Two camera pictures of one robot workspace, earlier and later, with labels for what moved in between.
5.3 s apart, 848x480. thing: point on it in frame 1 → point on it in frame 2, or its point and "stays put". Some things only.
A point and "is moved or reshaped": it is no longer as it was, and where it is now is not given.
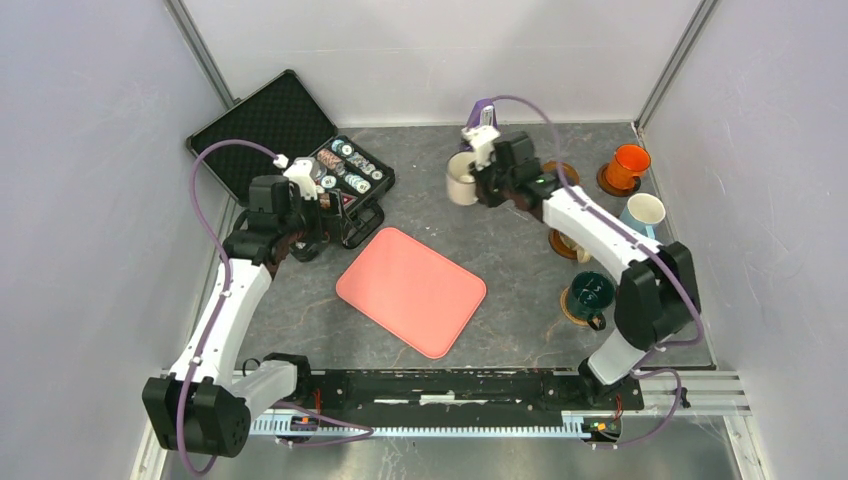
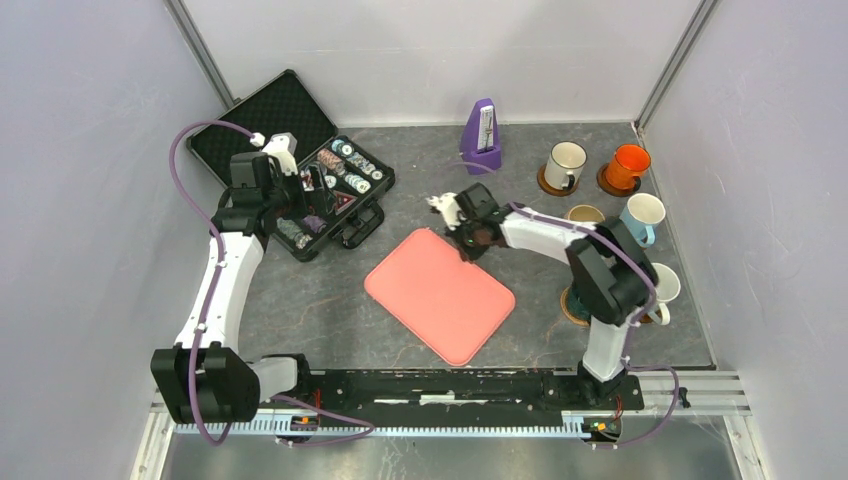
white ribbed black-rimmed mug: [460, 181] → [566, 163]
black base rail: [458, 389] stays put
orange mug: [629, 161] stays put
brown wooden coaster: [622, 192] stays put
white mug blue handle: [644, 212] stays put
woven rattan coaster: [565, 309] stays put
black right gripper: [483, 195] → [469, 253]
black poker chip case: [283, 117] stays put
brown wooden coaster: [570, 174] is moved or reshaped
